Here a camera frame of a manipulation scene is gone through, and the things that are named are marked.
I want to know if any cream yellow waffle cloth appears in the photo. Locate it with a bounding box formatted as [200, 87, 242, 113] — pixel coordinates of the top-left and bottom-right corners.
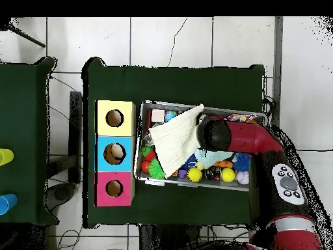
[148, 104, 205, 178]

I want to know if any mint green waffle cloth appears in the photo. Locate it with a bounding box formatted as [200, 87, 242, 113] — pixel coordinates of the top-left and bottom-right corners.
[196, 150, 234, 169]

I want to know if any clear mesh bin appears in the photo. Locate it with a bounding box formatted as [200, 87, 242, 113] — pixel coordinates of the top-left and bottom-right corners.
[133, 100, 269, 193]

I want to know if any wooden box with three holes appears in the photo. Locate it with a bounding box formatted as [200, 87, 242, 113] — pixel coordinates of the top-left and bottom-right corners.
[94, 100, 137, 208]

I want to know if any blue globe ball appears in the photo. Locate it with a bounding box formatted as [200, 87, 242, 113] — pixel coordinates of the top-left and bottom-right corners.
[164, 110, 178, 123]

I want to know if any pale wooden cube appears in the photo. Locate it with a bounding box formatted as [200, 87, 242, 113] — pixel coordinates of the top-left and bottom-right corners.
[151, 109, 166, 123]

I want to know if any green spiky ball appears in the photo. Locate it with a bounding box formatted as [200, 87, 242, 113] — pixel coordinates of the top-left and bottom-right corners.
[148, 158, 167, 180]

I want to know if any red ball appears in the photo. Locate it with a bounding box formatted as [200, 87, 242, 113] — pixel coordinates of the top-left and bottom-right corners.
[140, 160, 152, 174]

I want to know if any yellow tennis ball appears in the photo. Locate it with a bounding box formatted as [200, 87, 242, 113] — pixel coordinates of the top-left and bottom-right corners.
[187, 167, 204, 183]

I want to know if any dark green table cloth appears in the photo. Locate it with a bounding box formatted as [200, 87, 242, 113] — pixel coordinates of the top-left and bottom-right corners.
[0, 57, 57, 225]
[83, 57, 266, 229]

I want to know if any smooth yellow ball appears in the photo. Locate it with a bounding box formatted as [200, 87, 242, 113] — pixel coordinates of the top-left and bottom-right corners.
[221, 167, 236, 183]

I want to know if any colourful polka dot fabric toy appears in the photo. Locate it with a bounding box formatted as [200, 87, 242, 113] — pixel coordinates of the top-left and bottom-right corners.
[227, 113, 258, 124]

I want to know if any blue fuzzy ball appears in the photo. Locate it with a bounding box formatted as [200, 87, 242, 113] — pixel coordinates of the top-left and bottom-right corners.
[232, 152, 252, 172]

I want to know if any white baseball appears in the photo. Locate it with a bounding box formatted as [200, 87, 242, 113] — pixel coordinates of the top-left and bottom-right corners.
[236, 171, 250, 186]

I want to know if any black equipment stand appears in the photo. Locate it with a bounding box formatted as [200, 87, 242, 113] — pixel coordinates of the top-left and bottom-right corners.
[46, 90, 84, 209]

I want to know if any yellow plastic cup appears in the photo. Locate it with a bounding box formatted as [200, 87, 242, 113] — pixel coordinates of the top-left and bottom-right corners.
[0, 148, 15, 167]

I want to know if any blue plastic cup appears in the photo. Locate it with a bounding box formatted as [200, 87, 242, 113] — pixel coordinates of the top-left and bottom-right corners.
[0, 193, 19, 215]

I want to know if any black tripod leg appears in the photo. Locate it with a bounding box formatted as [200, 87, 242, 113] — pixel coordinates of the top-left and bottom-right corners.
[0, 18, 47, 49]

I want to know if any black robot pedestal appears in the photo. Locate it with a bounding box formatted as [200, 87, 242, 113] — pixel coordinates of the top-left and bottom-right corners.
[139, 223, 209, 250]

